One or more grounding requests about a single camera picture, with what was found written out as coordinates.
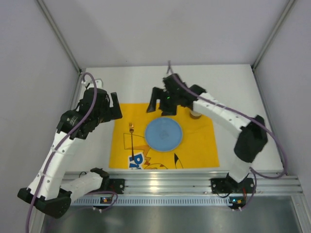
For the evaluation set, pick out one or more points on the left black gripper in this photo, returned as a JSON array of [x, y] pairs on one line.
[[107, 107]]

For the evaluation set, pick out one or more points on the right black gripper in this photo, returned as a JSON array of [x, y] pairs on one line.
[[164, 97]]

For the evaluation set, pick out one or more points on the rose gold fork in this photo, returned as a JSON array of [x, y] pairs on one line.
[[131, 130]]

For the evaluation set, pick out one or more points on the light blue plate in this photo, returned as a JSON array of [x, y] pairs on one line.
[[163, 134]]

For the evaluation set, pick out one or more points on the metal cup with brown base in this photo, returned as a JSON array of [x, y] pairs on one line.
[[195, 115]]

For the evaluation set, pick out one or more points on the yellow cartoon placemat cloth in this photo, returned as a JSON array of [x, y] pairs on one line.
[[197, 149]]

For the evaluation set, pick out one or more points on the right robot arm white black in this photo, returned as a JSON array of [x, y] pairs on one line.
[[249, 132]]

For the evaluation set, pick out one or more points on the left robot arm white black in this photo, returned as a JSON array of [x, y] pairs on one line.
[[46, 192]]

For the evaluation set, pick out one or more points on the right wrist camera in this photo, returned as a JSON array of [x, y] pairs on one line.
[[172, 82]]

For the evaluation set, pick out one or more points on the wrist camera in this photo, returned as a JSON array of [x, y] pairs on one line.
[[89, 83], [172, 82]]

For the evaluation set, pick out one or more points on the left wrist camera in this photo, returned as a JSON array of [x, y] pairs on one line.
[[89, 83]]

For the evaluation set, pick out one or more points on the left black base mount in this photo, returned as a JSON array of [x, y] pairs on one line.
[[115, 185]]

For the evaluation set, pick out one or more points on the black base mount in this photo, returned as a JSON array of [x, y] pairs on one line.
[[229, 186], [115, 185]]

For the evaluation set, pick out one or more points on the slotted cable duct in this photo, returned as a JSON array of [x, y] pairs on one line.
[[105, 200]]

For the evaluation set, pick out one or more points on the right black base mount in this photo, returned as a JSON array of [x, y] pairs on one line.
[[229, 186]]

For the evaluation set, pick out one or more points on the left aluminium corner post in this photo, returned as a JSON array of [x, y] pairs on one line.
[[53, 25]]

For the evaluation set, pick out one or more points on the aluminium corner post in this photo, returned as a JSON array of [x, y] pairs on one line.
[[53, 25], [290, 4]]

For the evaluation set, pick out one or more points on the aluminium rail frame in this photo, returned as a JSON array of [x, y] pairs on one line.
[[164, 182]]

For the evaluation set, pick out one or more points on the right aluminium corner post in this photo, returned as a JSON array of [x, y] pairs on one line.
[[290, 4]]

